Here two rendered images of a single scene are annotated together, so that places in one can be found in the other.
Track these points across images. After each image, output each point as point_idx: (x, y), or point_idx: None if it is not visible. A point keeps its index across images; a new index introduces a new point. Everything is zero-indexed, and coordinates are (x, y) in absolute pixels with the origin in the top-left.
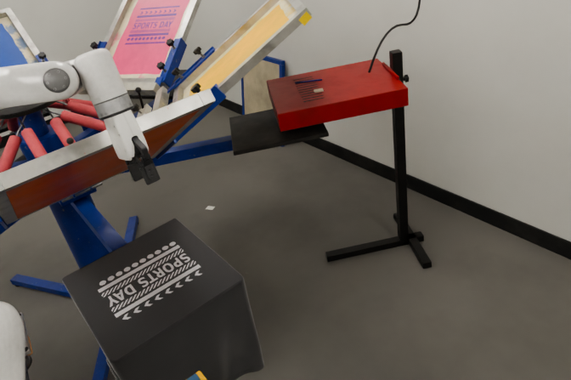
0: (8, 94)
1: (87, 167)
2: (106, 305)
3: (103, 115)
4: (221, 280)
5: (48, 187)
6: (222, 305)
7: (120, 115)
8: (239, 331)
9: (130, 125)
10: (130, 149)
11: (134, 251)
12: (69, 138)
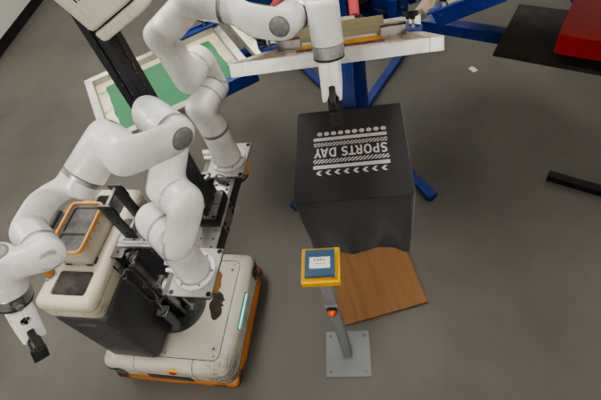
0: (244, 27)
1: None
2: (312, 155)
3: (314, 57)
4: (397, 184)
5: None
6: (387, 203)
7: (325, 64)
8: (396, 223)
9: (331, 76)
10: (325, 95)
11: (353, 118)
12: None
